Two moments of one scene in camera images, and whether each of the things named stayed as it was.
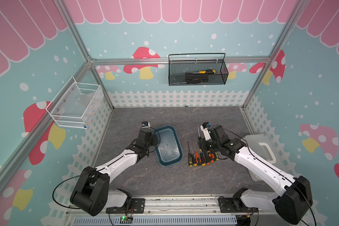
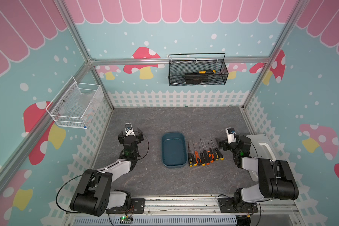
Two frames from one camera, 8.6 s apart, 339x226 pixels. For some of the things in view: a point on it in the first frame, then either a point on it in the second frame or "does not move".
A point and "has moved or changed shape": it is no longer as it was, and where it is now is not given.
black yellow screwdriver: x=216 y=156 does not move
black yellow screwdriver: x=199 y=140 has moved or changed shape
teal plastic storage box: x=169 y=149 has moved or changed shape
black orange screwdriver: x=212 y=157 does not move
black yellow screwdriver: x=190 y=164 does not move
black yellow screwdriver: x=202 y=158 does not move
